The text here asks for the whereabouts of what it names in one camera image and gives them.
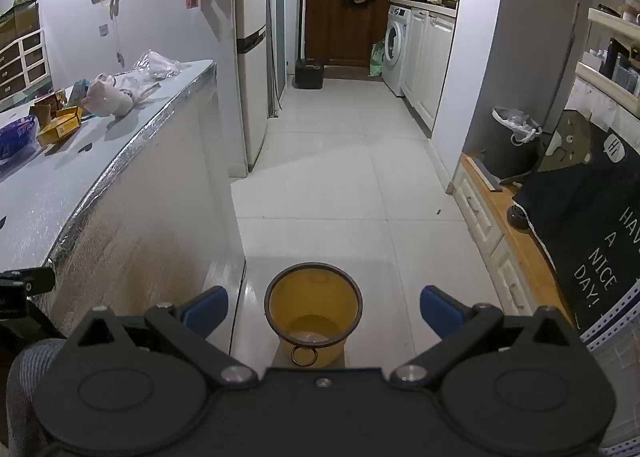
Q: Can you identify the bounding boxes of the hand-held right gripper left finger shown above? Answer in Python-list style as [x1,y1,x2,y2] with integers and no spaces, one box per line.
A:
[67,285,260,392]

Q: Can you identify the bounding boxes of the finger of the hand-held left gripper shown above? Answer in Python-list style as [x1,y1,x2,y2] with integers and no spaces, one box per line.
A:
[0,266,56,296]

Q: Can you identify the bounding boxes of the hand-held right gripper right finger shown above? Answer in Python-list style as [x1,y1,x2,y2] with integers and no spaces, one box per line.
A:
[389,285,584,392]

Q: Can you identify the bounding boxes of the yellow plastic bucket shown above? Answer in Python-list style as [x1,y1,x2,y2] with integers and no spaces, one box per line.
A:
[264,262,363,369]

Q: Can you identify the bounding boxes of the purple snack packet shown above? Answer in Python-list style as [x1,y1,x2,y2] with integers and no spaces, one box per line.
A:
[0,116,40,173]

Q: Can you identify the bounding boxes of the yellow cardboard box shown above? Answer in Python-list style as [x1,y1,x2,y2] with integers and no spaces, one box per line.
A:
[37,106,84,147]

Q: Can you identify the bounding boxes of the teal carton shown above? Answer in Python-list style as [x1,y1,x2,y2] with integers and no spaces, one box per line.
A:
[67,78,91,106]

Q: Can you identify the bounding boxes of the pink plush toy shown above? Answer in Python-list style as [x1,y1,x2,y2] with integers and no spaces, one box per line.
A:
[80,72,136,117]

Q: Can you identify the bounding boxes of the white plastic wrapper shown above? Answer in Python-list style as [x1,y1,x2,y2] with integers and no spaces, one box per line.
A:
[112,71,166,103]

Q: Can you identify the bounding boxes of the clear plastic bag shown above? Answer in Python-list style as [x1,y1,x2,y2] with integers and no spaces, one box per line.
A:
[122,50,194,83]

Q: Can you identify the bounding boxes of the person's left forearm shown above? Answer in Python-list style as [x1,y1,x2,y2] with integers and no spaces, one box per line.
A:
[5,336,70,457]

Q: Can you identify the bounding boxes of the grey trash bin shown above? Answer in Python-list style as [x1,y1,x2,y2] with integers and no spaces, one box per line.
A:
[479,110,542,179]

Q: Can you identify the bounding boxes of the wooden top low cabinet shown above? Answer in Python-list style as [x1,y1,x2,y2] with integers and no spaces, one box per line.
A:
[451,152,577,334]

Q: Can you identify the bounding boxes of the silver foil covered table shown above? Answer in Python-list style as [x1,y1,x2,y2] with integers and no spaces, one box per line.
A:
[0,60,247,355]

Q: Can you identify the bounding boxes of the grey flat board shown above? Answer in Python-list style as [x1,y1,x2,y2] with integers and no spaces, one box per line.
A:
[472,156,502,193]

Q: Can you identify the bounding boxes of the black printed cloth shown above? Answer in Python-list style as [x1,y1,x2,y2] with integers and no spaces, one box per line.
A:
[512,109,640,334]

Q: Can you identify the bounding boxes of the white blue-edged cloth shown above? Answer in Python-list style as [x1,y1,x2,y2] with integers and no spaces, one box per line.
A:
[579,277,640,457]

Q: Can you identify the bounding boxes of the white bin liner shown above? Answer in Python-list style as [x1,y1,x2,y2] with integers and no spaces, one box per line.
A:
[492,106,544,146]

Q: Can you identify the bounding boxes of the white drawer cabinet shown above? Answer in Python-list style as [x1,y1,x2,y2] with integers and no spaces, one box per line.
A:
[0,29,49,103]

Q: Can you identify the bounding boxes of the white refrigerator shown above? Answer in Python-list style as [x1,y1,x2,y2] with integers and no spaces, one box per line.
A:
[231,0,283,179]

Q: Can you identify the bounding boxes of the white kitchen base cabinets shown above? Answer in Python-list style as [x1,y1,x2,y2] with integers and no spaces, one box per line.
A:
[402,6,457,134]

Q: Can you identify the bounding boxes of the black box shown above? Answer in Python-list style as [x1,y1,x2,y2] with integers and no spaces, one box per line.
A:
[294,58,325,90]

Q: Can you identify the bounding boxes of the white lace curtain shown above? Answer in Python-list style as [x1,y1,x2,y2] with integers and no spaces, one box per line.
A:
[569,77,640,139]

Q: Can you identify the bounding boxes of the green plastic bag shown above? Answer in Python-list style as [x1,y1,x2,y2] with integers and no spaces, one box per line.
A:
[368,39,386,78]

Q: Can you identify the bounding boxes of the white washing machine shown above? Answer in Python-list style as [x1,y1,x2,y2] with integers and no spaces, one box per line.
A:
[382,4,412,97]

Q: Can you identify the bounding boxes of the black bottle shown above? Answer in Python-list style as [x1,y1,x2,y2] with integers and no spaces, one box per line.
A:
[600,37,619,78]

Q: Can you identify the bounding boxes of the frosted glass sliding door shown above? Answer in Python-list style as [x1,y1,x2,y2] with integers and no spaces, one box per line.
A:
[266,0,307,119]

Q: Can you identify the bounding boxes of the brown wooden door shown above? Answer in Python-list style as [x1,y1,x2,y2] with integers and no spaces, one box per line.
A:
[304,0,397,69]

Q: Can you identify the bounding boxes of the white wall conduit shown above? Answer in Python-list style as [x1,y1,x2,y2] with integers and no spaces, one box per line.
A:
[549,1,582,139]

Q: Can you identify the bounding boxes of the cream wall shelf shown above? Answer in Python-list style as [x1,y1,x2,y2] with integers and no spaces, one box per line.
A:
[574,6,640,99]

